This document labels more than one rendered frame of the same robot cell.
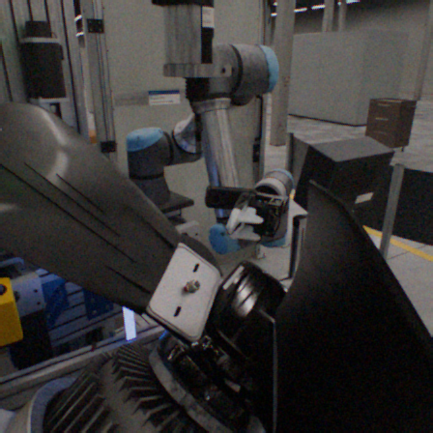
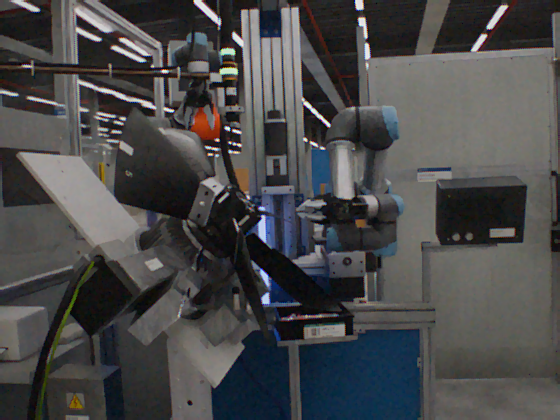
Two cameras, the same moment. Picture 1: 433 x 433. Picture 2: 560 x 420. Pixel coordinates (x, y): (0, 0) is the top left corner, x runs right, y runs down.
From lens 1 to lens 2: 107 cm
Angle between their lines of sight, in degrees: 44
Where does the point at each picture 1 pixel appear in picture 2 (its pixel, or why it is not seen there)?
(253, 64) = (370, 118)
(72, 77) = (297, 144)
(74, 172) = (183, 148)
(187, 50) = (217, 102)
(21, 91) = (262, 153)
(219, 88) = (339, 134)
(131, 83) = (400, 161)
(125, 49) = not seen: hidden behind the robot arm
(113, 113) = not seen: hidden behind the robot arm
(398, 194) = not seen: outside the picture
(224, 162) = (337, 183)
